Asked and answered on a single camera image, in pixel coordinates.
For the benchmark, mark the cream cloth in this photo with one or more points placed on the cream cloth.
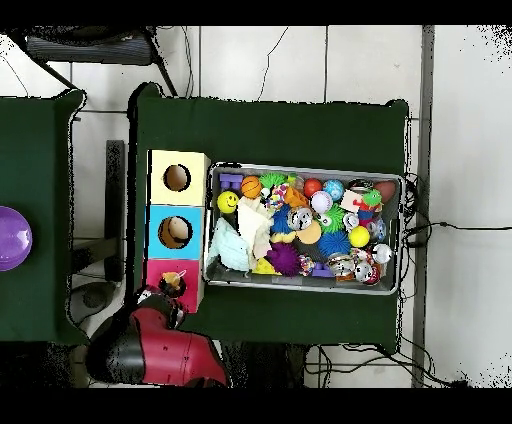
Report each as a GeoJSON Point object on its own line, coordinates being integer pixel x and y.
{"type": "Point", "coordinates": [252, 224]}

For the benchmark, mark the light blue cloth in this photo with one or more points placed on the light blue cloth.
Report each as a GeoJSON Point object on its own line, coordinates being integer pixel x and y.
{"type": "Point", "coordinates": [230, 246]}

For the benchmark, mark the brown teddy bear plush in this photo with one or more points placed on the brown teddy bear plush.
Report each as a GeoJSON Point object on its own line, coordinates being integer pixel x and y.
{"type": "Point", "coordinates": [172, 278]}

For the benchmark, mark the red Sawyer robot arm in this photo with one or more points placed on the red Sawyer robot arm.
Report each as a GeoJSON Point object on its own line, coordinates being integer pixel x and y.
{"type": "Point", "coordinates": [172, 352]}

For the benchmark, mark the shallow clear mesh bin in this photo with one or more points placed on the shallow clear mesh bin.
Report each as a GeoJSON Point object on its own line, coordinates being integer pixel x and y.
{"type": "Point", "coordinates": [224, 278]}

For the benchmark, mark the wooden box with three holes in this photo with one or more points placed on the wooden box with three holes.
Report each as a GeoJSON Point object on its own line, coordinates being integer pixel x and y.
{"type": "Point", "coordinates": [176, 200]}

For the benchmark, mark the small orange basketball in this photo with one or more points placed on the small orange basketball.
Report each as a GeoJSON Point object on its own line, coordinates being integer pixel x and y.
{"type": "Point", "coordinates": [251, 186]}

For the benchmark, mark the yellow smiley ball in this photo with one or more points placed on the yellow smiley ball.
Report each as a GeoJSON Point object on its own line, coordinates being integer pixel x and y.
{"type": "Point", "coordinates": [228, 201]}

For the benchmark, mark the crushed silver can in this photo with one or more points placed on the crushed silver can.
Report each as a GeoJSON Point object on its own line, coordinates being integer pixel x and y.
{"type": "Point", "coordinates": [300, 218]}

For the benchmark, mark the purple spiky toy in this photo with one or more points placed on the purple spiky toy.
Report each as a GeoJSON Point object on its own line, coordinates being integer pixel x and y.
{"type": "Point", "coordinates": [284, 259]}

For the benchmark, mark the white baseball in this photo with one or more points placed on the white baseball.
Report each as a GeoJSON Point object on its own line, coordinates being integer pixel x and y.
{"type": "Point", "coordinates": [321, 202]}

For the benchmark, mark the blue globe ball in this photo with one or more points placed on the blue globe ball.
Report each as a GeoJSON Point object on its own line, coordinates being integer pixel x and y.
{"type": "Point", "coordinates": [333, 190]}

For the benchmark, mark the dark green table cloth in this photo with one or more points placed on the dark green table cloth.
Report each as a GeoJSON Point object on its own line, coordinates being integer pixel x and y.
{"type": "Point", "coordinates": [36, 160]}
{"type": "Point", "coordinates": [260, 132]}

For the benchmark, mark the blue spiky ball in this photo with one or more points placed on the blue spiky ball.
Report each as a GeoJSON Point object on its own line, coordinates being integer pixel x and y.
{"type": "Point", "coordinates": [334, 243]}

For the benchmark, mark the grey stand foot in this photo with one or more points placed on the grey stand foot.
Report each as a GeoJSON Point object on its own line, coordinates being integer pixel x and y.
{"type": "Point", "coordinates": [94, 300]}

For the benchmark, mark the black chair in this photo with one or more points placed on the black chair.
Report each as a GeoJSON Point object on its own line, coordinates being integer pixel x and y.
{"type": "Point", "coordinates": [88, 50]}

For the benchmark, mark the purple bowl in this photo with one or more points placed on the purple bowl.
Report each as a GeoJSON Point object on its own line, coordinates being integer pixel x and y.
{"type": "Point", "coordinates": [12, 240]}

